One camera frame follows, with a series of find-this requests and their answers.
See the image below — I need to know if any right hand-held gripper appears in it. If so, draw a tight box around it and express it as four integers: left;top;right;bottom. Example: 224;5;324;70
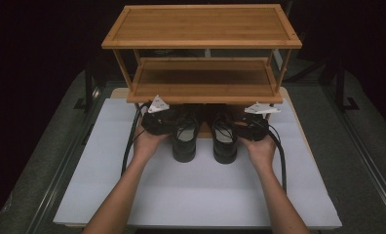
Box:
235;101;282;143

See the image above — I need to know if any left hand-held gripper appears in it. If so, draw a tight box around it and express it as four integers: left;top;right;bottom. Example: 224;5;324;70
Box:
140;94;178;137

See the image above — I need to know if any black leather shoe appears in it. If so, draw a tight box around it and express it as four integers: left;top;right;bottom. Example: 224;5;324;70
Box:
211;105;239;165
171;105;201;164

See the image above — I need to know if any wooden three-tier shoe rack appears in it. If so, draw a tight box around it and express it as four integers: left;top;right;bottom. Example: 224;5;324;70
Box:
101;3;303;139

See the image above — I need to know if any person's right hand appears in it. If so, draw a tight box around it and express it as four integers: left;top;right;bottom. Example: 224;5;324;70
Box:
239;132;277;171

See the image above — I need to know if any person's left hand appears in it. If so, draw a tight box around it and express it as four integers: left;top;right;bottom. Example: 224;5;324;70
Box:
132;124;171;163

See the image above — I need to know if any black metal stand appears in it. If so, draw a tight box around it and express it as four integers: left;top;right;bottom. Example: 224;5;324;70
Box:
73;58;101;113
334;61;361;113

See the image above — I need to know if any white table mat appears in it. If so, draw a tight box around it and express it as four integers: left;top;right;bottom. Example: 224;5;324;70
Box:
53;97;343;230

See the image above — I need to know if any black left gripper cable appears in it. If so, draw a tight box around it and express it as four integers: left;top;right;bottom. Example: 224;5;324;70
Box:
120;100;153;177

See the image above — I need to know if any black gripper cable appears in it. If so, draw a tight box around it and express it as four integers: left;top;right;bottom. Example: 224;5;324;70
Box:
246;118;289;195
120;100;153;177

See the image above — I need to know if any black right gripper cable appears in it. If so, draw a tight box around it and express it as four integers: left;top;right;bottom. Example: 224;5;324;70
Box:
246;118;289;195

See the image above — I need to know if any aluminium frame rail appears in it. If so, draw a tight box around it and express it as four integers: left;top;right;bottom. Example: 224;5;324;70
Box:
324;85;386;225
24;87;108;234

